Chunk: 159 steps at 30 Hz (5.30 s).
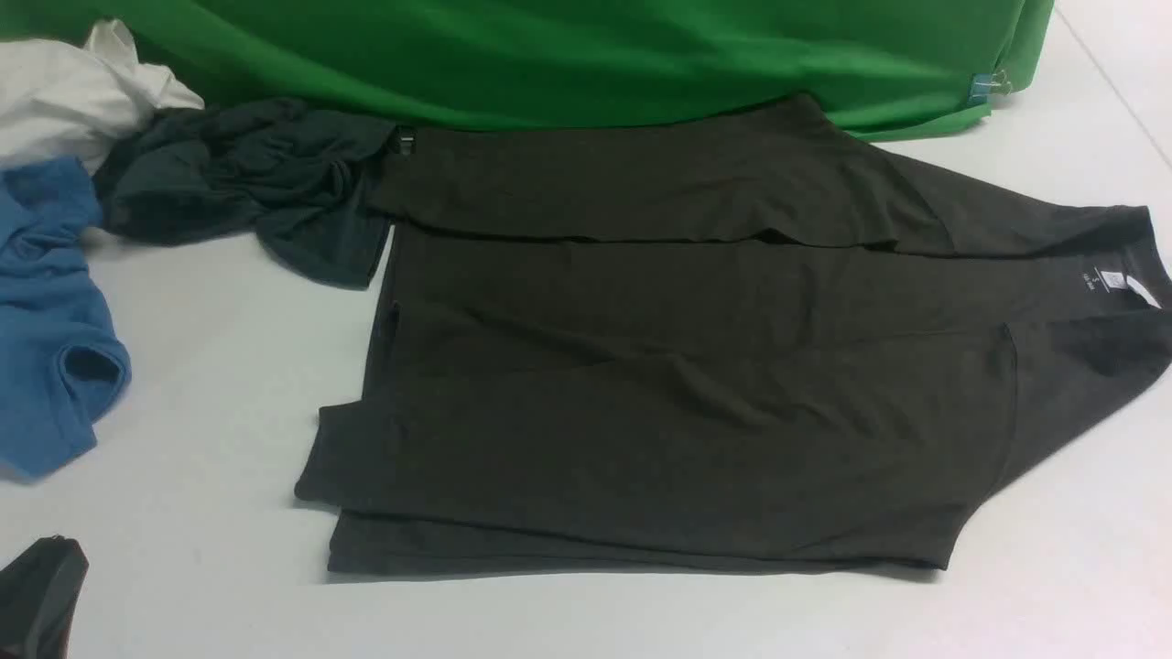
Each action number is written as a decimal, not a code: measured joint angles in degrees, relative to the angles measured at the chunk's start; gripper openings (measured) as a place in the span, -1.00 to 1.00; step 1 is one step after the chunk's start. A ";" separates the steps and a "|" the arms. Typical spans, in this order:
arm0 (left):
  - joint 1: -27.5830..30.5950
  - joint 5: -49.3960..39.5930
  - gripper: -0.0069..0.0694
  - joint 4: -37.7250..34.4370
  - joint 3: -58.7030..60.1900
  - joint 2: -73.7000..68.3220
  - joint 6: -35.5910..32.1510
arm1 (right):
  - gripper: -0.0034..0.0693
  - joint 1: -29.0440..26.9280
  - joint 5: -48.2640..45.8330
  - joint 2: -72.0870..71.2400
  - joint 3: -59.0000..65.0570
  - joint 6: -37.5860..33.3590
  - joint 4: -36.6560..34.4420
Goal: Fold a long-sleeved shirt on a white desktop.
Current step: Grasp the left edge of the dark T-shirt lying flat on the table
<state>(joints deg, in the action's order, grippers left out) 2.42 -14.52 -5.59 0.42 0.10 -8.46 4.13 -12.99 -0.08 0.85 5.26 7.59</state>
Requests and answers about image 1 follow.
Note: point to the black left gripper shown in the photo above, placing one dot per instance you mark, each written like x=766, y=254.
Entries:
x=39, y=593

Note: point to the dark gray long-sleeve shirt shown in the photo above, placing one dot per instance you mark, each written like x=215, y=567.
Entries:
x=747, y=343

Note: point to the blue shirt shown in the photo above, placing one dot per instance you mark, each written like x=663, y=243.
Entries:
x=62, y=366

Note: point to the dark teal crumpled shirt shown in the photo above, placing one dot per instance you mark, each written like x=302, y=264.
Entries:
x=294, y=175

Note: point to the white crumpled shirt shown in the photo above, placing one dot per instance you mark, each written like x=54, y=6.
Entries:
x=59, y=100

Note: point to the green backdrop cloth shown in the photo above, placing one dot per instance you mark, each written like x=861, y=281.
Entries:
x=881, y=70

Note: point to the blue binder clip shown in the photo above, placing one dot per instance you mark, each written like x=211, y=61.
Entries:
x=986, y=86

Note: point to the metal table cable hatch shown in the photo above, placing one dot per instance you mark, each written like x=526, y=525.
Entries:
x=403, y=141

